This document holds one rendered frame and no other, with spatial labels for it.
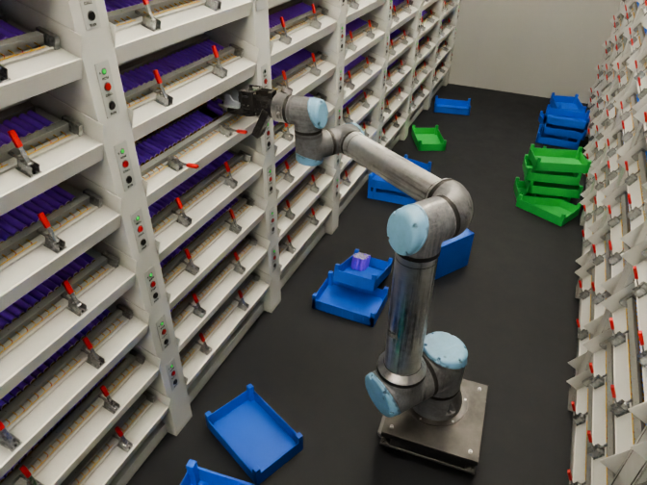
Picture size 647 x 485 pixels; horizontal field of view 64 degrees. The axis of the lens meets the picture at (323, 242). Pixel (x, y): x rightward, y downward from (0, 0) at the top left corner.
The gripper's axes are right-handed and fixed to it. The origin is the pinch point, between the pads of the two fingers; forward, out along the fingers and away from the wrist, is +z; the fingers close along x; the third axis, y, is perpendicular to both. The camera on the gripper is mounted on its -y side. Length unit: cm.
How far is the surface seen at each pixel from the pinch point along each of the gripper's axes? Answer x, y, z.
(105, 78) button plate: 57, 26, -10
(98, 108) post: 60, 21, -9
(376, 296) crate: -39, -100, -45
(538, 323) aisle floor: -53, -104, -117
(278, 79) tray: -36.5, -1.3, -1.4
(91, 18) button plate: 57, 39, -10
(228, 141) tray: 11.3, -7.3, -8.0
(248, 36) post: -8.8, 21.1, -6.9
